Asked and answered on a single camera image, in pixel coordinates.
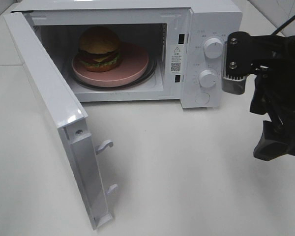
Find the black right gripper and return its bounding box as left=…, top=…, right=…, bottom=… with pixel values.
left=222, top=31, right=295, bottom=161

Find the pink round plate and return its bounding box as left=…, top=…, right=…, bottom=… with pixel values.
left=71, top=42, right=151, bottom=88

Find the burger with lettuce and cheese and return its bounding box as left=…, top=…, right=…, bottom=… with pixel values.
left=76, top=26, right=122, bottom=72

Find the lower white microwave knob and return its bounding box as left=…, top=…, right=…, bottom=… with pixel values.
left=199, top=69, right=217, bottom=88

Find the white microwave knob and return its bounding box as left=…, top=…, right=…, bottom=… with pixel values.
left=199, top=69, right=217, bottom=88
left=204, top=37, right=223, bottom=59

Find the upper white microwave knob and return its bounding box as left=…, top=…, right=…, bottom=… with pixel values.
left=204, top=37, right=223, bottom=59

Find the white microwave oven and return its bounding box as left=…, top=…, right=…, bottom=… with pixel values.
left=5, top=0, right=242, bottom=108

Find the glass microwave turntable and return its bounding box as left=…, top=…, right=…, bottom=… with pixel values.
left=71, top=58, right=157, bottom=90

